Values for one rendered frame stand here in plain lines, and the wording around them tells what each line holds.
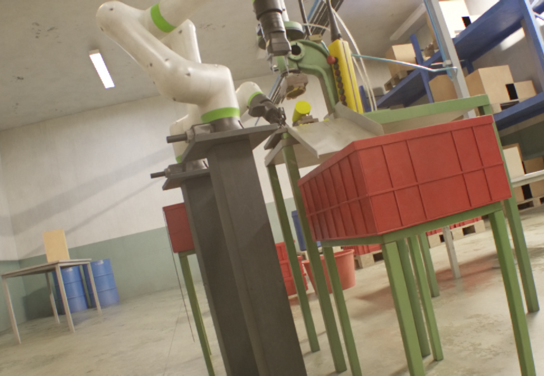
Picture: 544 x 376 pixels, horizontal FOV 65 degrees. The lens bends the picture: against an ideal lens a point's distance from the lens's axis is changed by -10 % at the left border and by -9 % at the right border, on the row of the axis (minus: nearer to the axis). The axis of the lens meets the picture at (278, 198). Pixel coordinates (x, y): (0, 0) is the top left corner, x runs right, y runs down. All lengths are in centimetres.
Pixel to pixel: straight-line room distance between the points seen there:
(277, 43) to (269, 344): 94
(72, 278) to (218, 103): 825
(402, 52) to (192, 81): 847
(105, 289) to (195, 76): 815
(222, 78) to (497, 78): 640
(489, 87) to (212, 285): 614
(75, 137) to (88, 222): 192
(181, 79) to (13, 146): 992
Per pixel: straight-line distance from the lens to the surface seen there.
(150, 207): 1021
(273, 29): 156
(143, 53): 147
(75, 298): 950
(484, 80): 743
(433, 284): 286
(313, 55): 216
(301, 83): 202
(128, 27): 157
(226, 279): 193
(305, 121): 197
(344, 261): 393
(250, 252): 139
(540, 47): 642
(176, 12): 167
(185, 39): 197
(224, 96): 146
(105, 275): 936
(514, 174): 367
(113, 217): 1030
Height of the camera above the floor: 60
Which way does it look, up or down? 4 degrees up
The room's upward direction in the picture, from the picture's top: 14 degrees counter-clockwise
